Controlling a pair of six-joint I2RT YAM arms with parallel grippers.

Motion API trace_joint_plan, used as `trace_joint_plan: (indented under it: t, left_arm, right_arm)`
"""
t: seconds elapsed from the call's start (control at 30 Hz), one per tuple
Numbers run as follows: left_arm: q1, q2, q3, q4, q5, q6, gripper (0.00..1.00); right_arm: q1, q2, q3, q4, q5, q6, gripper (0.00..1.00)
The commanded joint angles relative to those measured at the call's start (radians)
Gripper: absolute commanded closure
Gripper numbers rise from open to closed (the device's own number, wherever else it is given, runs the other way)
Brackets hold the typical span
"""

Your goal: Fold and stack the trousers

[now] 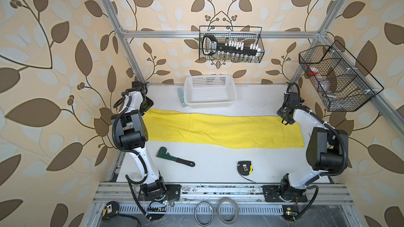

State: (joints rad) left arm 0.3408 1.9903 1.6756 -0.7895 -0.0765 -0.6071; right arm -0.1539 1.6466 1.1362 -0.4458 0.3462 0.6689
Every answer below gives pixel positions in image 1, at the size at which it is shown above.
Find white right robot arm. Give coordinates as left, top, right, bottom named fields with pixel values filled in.
left=263, top=83, right=348, bottom=222

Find light blue cloth under basket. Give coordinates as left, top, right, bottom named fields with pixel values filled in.
left=177, top=88, right=188, bottom=108

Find side black wire basket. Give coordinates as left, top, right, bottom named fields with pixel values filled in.
left=299, top=40, right=384, bottom=112

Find tape roll left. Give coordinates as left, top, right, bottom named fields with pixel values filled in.
left=194, top=202, right=215, bottom=227

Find green pipe wrench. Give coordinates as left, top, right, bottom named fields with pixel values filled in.
left=156, top=147, right=195, bottom=167

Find yellow trousers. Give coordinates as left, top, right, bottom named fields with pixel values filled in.
left=143, top=109, right=304, bottom=149

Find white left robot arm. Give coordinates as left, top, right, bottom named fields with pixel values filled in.
left=111, top=81, right=181, bottom=221

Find aluminium frame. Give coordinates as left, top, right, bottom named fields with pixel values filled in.
left=78, top=0, right=404, bottom=227

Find black yellow tape measure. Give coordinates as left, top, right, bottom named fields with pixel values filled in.
left=237, top=161, right=256, bottom=183

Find back black wire basket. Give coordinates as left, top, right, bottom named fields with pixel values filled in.
left=199, top=25, right=265, bottom=63

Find white perforated plastic basket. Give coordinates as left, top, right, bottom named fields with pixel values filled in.
left=184, top=75, right=238, bottom=108

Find black tool with white bits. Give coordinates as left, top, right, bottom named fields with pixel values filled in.
left=199, top=33, right=265, bottom=56

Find red capped item in basket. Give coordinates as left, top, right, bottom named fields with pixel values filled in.
left=307, top=66, right=319, bottom=77

